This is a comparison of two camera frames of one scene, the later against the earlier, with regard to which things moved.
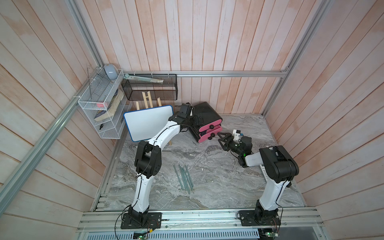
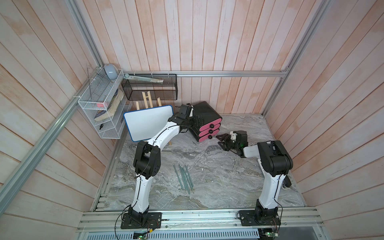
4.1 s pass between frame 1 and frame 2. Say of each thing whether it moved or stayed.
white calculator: stayed
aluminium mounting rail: stayed
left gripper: stayed
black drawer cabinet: moved
